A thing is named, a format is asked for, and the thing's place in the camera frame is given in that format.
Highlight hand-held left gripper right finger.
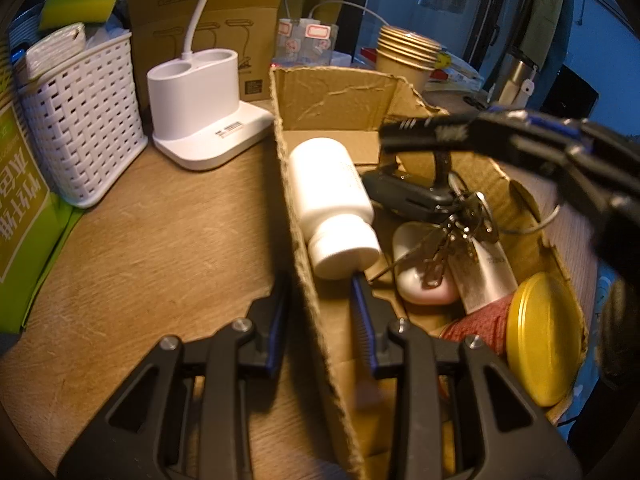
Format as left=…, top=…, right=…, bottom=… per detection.
left=350, top=272, right=583, bottom=480

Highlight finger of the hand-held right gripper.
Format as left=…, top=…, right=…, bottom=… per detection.
left=475, top=109, right=640, bottom=161
left=475, top=132, right=640, bottom=271

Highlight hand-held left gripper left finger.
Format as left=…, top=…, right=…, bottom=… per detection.
left=56, top=272, right=291, bottom=480

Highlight black car key with keys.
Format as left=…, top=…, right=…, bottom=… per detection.
left=361, top=167, right=501, bottom=291

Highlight white pill bottle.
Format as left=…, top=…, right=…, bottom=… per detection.
left=287, top=138, right=382, bottom=281

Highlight yellow-lid round jar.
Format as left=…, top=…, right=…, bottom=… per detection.
left=440, top=271, right=583, bottom=408

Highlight cardboard box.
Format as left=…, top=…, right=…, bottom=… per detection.
left=270, top=65, right=591, bottom=480

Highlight steel thermos bottle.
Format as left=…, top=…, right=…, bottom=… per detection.
left=497, top=57, right=538, bottom=108

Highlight white paper packets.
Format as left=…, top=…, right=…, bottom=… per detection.
left=445, top=57, right=486, bottom=86

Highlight stack of brown paper cups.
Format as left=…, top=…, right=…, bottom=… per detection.
left=375, top=25, right=443, bottom=91

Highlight white desk lamp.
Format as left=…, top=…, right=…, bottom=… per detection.
left=146, top=0, right=275, bottom=172

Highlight small clear sticker packets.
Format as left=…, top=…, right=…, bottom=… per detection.
left=274, top=17, right=338, bottom=67

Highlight green bag of paper cups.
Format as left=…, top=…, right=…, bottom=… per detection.
left=0, top=60, right=86, bottom=336

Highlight white plastic woven basket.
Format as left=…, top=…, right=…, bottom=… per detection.
left=17, top=29, right=148, bottom=209

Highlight brown cardboard lamp packaging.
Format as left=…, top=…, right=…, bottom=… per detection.
left=124, top=0, right=293, bottom=101

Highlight white tissue pack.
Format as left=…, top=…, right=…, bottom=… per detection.
left=25, top=22, right=88, bottom=81

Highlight yellow-green sponge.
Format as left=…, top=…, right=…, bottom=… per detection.
left=39, top=0, right=122, bottom=31

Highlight white charger cable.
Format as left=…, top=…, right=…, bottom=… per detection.
left=307, top=1, right=381, bottom=23

